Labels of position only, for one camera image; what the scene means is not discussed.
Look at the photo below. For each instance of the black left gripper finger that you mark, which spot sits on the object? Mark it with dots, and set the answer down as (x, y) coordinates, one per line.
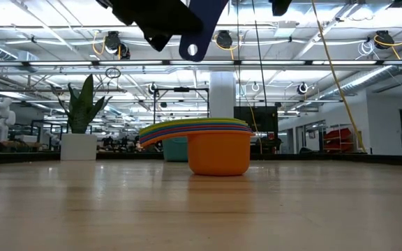
(183, 21)

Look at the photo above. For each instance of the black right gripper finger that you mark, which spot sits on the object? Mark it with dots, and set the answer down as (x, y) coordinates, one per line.
(280, 6)

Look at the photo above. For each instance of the small dark blue measuring cup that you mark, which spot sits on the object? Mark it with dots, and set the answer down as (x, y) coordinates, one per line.
(204, 42)

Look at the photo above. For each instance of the green measuring cup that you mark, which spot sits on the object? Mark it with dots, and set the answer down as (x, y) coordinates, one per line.
(194, 120)

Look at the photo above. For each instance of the yellow measuring cup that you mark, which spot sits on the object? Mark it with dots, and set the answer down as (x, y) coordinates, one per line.
(194, 122)

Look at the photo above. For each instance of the large orange measuring cup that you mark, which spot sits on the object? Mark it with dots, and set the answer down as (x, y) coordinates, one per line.
(218, 157)

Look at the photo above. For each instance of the teal plastic basket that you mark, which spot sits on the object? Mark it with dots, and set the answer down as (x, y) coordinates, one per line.
(174, 150)

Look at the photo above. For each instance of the white pillar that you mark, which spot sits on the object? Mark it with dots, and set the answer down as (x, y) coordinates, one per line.
(222, 94)

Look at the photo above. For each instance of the green snake plant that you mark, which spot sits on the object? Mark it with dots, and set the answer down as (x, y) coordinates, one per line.
(82, 108)

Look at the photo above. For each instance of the red bin shelf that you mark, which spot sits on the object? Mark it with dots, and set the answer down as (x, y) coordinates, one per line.
(340, 137)

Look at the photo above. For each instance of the white plant pot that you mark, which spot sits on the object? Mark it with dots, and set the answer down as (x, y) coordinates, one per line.
(79, 146)

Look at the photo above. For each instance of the black metal gantry frame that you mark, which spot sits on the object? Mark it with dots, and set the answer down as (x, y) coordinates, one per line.
(181, 89)

